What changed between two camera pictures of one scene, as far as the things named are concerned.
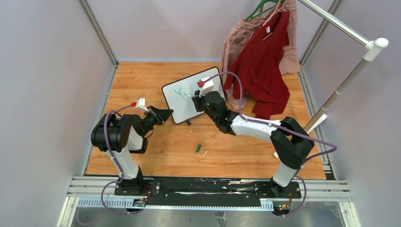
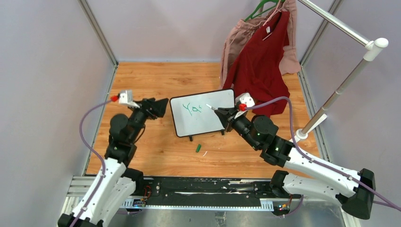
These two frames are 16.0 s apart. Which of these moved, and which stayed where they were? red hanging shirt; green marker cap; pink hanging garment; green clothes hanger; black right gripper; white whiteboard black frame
Moved: white whiteboard black frame; black right gripper
Stayed: green marker cap; pink hanging garment; red hanging shirt; green clothes hanger
